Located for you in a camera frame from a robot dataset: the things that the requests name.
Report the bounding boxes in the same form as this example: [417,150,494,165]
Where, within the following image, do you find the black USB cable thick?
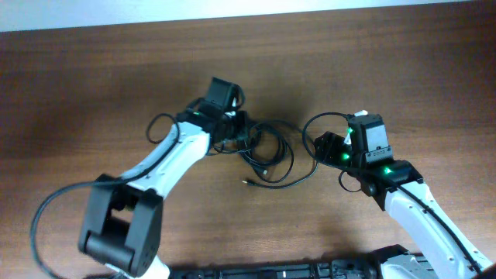
[242,111,350,190]

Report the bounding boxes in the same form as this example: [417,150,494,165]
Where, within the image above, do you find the black USB cable thin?
[208,119,298,190]

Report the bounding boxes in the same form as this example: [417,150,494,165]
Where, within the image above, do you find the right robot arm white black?
[310,111,495,278]

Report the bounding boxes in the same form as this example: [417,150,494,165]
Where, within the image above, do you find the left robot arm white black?
[77,77,246,278]

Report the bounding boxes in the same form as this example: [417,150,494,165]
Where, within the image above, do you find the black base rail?
[169,244,437,279]

